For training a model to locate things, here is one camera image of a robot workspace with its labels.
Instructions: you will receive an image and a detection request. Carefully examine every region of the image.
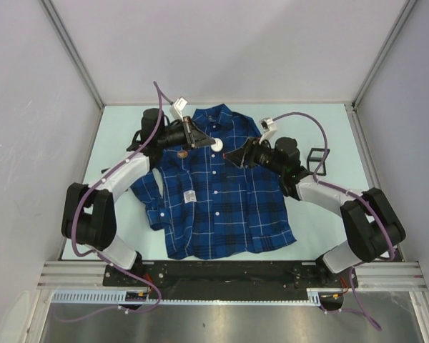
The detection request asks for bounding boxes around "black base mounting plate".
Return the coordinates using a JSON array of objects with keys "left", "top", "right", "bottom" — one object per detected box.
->
[{"left": 102, "top": 259, "right": 358, "bottom": 289}]

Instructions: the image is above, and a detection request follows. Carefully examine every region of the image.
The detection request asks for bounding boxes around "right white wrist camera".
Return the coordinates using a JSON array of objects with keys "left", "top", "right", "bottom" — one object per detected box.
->
[{"left": 259, "top": 118, "right": 277, "bottom": 144}]

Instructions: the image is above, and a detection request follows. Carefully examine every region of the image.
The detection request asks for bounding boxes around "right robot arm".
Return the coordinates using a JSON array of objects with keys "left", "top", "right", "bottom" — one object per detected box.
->
[{"left": 225, "top": 137, "right": 406, "bottom": 287}]

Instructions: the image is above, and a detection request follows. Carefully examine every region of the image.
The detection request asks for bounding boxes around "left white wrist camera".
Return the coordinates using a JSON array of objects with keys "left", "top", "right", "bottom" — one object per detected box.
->
[{"left": 169, "top": 97, "right": 187, "bottom": 121}]

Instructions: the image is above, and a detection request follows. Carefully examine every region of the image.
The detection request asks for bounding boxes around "landscape round brooch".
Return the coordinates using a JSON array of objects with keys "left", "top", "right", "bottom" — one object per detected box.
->
[{"left": 210, "top": 138, "right": 223, "bottom": 152}]

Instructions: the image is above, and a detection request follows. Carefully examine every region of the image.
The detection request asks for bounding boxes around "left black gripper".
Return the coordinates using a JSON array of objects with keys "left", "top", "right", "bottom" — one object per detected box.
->
[{"left": 157, "top": 116, "right": 215, "bottom": 151}]

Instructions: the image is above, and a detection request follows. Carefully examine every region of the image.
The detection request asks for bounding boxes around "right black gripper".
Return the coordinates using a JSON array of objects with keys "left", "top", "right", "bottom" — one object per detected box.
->
[{"left": 225, "top": 135, "right": 285, "bottom": 176}]

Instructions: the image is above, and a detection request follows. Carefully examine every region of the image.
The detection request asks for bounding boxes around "grey slotted cable duct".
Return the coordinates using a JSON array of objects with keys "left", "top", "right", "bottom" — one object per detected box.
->
[{"left": 51, "top": 287, "right": 350, "bottom": 307}]

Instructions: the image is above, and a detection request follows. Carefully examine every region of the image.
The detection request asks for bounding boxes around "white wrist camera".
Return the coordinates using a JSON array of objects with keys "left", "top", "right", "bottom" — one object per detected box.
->
[
  {"left": 259, "top": 118, "right": 277, "bottom": 144},
  {"left": 169, "top": 97, "right": 187, "bottom": 121}
]

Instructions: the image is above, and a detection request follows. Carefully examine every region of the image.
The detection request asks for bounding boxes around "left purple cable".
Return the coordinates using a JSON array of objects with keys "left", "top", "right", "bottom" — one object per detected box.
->
[{"left": 53, "top": 81, "right": 176, "bottom": 322}]

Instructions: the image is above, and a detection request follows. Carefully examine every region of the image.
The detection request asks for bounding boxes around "black square frame stand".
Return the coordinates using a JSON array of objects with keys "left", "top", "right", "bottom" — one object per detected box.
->
[{"left": 306, "top": 147, "right": 330, "bottom": 177}]

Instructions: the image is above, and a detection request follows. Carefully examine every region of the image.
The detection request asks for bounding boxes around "portrait round brooch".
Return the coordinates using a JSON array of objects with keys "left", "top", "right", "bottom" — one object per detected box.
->
[{"left": 177, "top": 150, "right": 188, "bottom": 159}]

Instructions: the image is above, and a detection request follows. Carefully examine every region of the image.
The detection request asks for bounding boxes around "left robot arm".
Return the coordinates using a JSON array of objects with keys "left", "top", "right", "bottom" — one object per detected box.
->
[{"left": 61, "top": 108, "right": 222, "bottom": 286}]

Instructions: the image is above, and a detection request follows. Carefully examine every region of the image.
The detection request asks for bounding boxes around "blue plaid button shirt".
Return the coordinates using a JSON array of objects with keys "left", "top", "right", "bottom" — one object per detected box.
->
[{"left": 130, "top": 104, "right": 297, "bottom": 261}]

